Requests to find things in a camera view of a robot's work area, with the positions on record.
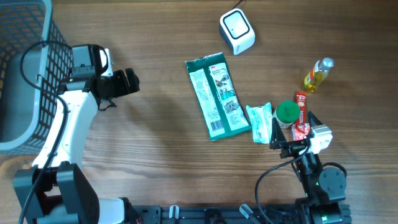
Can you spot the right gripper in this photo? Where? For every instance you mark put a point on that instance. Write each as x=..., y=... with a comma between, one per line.
x=278, y=138

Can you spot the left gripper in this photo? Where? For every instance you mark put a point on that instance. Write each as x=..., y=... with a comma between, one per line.
x=122, y=88

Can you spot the green white can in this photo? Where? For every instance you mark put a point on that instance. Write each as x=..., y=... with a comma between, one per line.
x=287, y=113

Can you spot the red snack stick packet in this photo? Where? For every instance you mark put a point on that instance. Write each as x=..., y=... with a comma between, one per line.
x=301, y=99

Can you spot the mint green wipes packet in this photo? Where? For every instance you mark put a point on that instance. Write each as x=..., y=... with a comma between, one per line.
x=261, y=121

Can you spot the yellow oil bottle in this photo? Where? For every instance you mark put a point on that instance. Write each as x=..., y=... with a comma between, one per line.
x=317, y=74

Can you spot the green 3M gloves package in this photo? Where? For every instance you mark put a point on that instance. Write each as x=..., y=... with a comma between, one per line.
x=219, y=104

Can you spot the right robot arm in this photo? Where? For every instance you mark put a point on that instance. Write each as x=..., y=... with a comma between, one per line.
x=324, y=184

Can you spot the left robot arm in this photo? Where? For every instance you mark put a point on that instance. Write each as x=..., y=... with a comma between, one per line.
x=54, y=189

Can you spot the white barcode scanner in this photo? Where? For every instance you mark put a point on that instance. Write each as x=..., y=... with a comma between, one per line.
x=236, y=31

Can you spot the grey plastic mesh basket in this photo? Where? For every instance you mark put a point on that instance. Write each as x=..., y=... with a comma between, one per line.
x=32, y=65

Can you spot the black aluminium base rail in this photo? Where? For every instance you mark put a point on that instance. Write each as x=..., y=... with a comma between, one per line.
x=233, y=214

